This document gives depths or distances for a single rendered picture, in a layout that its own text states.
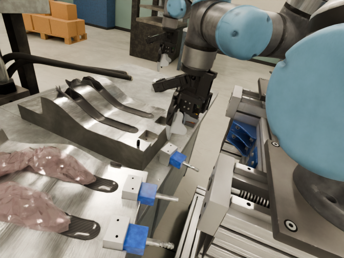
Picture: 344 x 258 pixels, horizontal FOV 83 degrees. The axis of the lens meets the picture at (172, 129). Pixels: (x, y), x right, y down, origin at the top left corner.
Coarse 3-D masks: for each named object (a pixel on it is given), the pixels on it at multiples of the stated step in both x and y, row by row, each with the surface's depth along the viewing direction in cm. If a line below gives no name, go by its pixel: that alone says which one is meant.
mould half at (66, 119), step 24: (48, 96) 61; (96, 96) 70; (120, 96) 78; (48, 120) 65; (72, 120) 60; (120, 120) 66; (144, 120) 67; (96, 144) 61; (120, 144) 57; (144, 144) 57; (144, 168) 61
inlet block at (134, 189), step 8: (128, 176) 47; (136, 176) 47; (128, 184) 45; (136, 184) 45; (144, 184) 47; (152, 184) 48; (128, 192) 44; (136, 192) 44; (144, 192) 46; (152, 192) 46; (136, 200) 45; (144, 200) 45; (152, 200) 45; (168, 200) 47; (176, 200) 47
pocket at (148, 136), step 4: (144, 132) 62; (148, 132) 63; (152, 132) 62; (140, 136) 60; (144, 136) 64; (148, 136) 64; (152, 136) 63; (156, 136) 62; (144, 140) 62; (148, 140) 63; (152, 140) 63; (152, 144) 60
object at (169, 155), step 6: (168, 144) 64; (162, 150) 61; (168, 150) 62; (174, 150) 62; (162, 156) 62; (168, 156) 61; (174, 156) 62; (180, 156) 62; (186, 156) 63; (162, 162) 64; (168, 162) 62; (174, 162) 61; (180, 162) 60; (186, 162) 62; (192, 168) 61
